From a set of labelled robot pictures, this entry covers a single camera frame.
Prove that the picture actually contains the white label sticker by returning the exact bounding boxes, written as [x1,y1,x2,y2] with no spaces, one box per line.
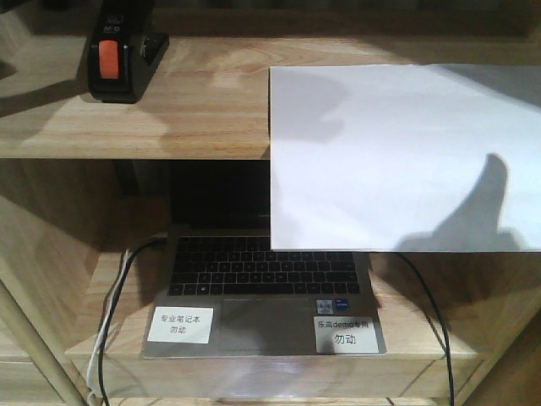
[147,306,214,344]
[314,316,380,354]

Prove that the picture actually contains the white paper sheets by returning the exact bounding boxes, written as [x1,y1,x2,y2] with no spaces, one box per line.
[270,64,540,252]

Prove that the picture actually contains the white cable left of laptop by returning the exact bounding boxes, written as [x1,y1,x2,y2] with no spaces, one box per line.
[85,231,168,406]

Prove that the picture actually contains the black cable right of laptop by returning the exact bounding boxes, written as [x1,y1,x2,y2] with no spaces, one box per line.
[393,251,457,406]

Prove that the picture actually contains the black stapler with orange button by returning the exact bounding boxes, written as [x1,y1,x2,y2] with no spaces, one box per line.
[87,1,169,104]

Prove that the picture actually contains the wooden shelf unit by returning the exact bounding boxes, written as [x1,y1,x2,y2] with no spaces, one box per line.
[1,1,540,405]

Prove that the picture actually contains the black cable of laptop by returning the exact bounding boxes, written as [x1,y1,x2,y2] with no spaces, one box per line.
[96,239,167,406]
[393,251,457,406]

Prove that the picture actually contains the right white label sticker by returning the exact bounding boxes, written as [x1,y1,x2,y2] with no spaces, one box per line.
[314,316,380,354]

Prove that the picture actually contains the left white label sticker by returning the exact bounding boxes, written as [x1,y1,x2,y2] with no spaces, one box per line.
[147,306,214,344]

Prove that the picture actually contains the grey laptop with black keyboard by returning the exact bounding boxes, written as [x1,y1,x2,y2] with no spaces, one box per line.
[144,160,386,359]

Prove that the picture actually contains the black cable left of laptop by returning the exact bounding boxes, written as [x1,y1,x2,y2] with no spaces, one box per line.
[96,239,167,406]

